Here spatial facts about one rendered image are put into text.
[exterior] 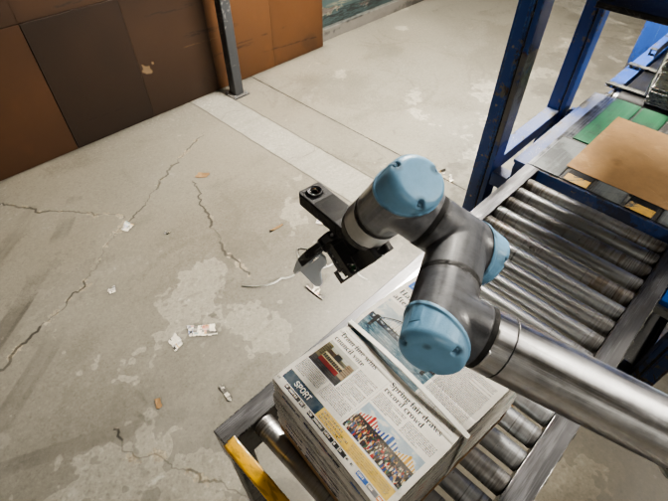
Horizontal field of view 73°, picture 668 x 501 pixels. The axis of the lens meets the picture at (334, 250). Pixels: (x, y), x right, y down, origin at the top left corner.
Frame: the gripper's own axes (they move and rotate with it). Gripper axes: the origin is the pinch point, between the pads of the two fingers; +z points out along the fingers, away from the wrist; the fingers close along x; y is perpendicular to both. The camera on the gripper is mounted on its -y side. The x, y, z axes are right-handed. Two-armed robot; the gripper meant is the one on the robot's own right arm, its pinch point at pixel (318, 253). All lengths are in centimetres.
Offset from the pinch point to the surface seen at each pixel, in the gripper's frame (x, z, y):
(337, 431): -15.7, -2.7, 26.6
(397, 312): 8.5, 2.6, 17.7
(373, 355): -1.6, 0.8, 21.1
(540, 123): 147, 53, -4
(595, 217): 97, 20, 33
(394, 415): -6.6, -4.5, 30.0
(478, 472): 7, 9, 54
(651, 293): 79, 7, 55
